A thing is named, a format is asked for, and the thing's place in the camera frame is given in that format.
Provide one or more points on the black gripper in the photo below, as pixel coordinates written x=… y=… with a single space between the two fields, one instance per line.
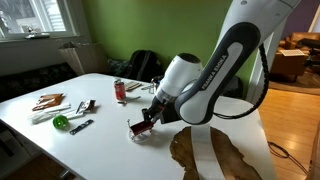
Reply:
x=166 y=115

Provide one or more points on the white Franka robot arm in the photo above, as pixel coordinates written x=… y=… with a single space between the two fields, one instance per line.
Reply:
x=216 y=66

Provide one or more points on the silver spoon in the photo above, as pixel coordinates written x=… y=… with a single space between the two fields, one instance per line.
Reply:
x=130 y=99

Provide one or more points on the metal clip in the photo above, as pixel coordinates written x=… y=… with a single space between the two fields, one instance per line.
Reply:
x=147 y=87

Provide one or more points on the tan card stack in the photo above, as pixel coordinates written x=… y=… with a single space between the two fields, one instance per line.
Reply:
x=132 y=85

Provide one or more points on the red soda can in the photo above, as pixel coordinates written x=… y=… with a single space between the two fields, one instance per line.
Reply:
x=120 y=90

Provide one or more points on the black backpack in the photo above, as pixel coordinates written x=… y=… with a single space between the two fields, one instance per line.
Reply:
x=143 y=65

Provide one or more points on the white paper strip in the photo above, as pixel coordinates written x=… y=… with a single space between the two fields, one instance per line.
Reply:
x=205 y=153

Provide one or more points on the black flat strip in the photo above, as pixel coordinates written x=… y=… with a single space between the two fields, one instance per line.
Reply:
x=81 y=127

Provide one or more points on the beige paper bag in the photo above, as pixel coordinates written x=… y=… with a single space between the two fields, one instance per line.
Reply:
x=83 y=58

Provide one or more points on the green plastic ball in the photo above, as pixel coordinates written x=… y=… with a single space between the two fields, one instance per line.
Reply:
x=60 y=122

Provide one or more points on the grey table leg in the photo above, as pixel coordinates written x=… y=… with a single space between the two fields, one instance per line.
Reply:
x=65 y=174

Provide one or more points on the brown wooden object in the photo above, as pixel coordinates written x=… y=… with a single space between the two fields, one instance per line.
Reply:
x=48 y=101

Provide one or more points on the dark patterned bench cushion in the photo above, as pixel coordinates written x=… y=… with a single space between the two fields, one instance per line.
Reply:
x=33 y=81

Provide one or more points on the small windowsill figurine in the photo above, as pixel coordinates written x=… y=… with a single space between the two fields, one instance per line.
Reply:
x=33 y=33

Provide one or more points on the brown armchair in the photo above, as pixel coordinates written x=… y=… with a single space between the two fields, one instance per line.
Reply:
x=288 y=65

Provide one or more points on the white framed window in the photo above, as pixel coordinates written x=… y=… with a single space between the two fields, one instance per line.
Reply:
x=33 y=16

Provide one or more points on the white paper sheet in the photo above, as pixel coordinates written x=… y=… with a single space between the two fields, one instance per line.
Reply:
x=292 y=52

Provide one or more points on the white door frame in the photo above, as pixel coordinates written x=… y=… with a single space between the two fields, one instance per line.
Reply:
x=258 y=73

